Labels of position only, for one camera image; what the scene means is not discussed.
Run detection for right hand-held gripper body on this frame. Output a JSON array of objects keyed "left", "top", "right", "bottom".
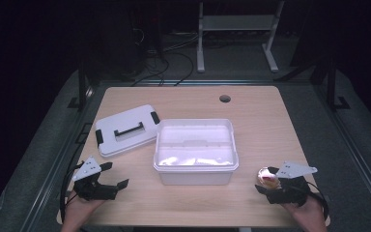
[{"left": 266, "top": 160, "right": 318, "bottom": 207}]

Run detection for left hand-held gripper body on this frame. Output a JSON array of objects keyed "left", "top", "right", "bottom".
[{"left": 71, "top": 157, "right": 119, "bottom": 201}]

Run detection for round snack with red label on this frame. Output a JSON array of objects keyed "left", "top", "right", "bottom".
[{"left": 256, "top": 166, "right": 281, "bottom": 189}]

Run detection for white plastic storage box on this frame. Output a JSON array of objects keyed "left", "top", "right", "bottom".
[{"left": 153, "top": 118, "right": 240, "bottom": 187}]

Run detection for person's left hand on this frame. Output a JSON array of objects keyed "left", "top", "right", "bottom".
[{"left": 65, "top": 189, "right": 105, "bottom": 223}]

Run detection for person's right hand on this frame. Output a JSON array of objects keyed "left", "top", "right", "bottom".
[{"left": 281, "top": 196, "right": 327, "bottom": 226}]

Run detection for black upright stand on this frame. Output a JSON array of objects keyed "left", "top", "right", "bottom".
[
  {"left": 67, "top": 61, "right": 93, "bottom": 112},
  {"left": 327, "top": 59, "right": 352, "bottom": 112}
]

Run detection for white metal stand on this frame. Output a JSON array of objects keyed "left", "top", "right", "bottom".
[{"left": 196, "top": 0, "right": 286, "bottom": 73}]

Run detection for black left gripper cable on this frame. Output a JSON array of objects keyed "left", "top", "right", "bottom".
[{"left": 59, "top": 163, "right": 85, "bottom": 223}]

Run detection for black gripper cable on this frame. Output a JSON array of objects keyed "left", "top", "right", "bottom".
[
  {"left": 305, "top": 181, "right": 331, "bottom": 223},
  {"left": 59, "top": 163, "right": 85, "bottom": 223}
]

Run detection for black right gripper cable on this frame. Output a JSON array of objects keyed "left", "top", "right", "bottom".
[{"left": 305, "top": 181, "right": 331, "bottom": 223}]

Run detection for aluminium frame rail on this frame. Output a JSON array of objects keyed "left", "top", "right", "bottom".
[
  {"left": 100, "top": 78, "right": 313, "bottom": 87},
  {"left": 312, "top": 84, "right": 371, "bottom": 226},
  {"left": 18, "top": 85, "right": 102, "bottom": 232}
]

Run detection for white lid with black handle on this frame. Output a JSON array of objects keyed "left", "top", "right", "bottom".
[{"left": 95, "top": 103, "right": 161, "bottom": 159}]

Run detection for black floor cables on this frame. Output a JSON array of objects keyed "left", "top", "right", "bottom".
[{"left": 129, "top": 28, "right": 199, "bottom": 87}]

